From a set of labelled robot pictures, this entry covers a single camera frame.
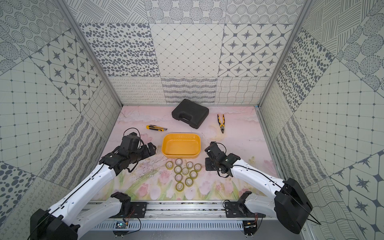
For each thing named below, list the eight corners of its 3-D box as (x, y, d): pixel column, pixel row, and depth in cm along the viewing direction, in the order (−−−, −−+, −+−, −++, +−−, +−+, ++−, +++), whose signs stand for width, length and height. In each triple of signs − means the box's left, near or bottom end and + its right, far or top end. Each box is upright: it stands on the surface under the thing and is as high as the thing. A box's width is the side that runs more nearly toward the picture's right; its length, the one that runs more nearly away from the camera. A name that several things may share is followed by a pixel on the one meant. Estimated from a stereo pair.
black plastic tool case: (171, 117, 115) (170, 112, 111) (185, 102, 126) (185, 97, 122) (197, 130, 107) (197, 125, 103) (210, 113, 118) (210, 108, 114)
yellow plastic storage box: (161, 158, 94) (159, 154, 89) (164, 137, 104) (163, 132, 99) (200, 159, 94) (200, 154, 89) (200, 137, 104) (200, 132, 99)
